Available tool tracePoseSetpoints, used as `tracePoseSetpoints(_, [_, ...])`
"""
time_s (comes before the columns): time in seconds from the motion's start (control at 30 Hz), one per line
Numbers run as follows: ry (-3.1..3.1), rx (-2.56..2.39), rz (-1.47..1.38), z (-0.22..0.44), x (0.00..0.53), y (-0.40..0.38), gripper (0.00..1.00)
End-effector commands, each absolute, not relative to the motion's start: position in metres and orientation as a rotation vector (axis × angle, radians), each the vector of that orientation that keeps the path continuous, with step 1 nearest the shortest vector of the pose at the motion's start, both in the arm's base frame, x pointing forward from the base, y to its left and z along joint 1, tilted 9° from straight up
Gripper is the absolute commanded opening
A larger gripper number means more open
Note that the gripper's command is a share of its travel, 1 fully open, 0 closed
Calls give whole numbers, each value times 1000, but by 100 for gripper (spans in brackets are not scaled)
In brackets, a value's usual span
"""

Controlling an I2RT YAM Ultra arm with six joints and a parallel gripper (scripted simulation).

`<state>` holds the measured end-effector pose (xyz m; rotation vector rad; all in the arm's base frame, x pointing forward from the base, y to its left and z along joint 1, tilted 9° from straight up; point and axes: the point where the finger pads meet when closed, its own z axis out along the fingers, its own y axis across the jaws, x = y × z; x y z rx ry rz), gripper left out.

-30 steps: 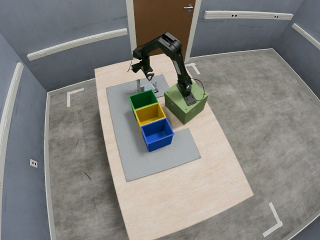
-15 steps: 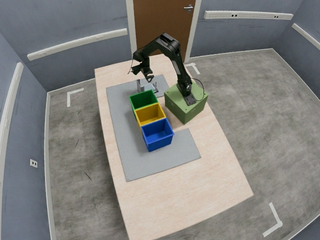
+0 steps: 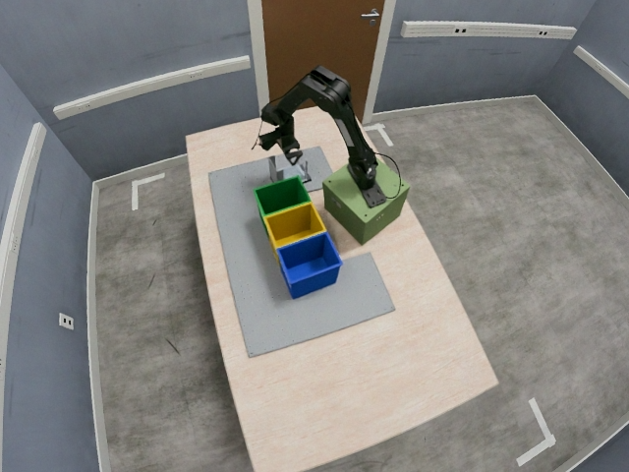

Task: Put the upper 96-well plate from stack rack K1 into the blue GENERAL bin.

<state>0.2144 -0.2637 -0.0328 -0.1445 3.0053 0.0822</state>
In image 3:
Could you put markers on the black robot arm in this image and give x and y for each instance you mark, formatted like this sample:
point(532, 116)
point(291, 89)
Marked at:
point(360, 158)

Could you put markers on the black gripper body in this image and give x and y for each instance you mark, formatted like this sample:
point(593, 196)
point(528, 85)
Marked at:
point(294, 144)

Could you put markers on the yellow open-top bin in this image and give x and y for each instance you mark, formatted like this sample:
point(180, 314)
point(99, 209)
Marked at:
point(293, 224)

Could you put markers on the green bin with label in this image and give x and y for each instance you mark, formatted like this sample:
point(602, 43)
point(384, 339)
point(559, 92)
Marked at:
point(273, 198)

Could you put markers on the blue bin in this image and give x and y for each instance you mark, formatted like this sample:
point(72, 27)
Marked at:
point(313, 260)

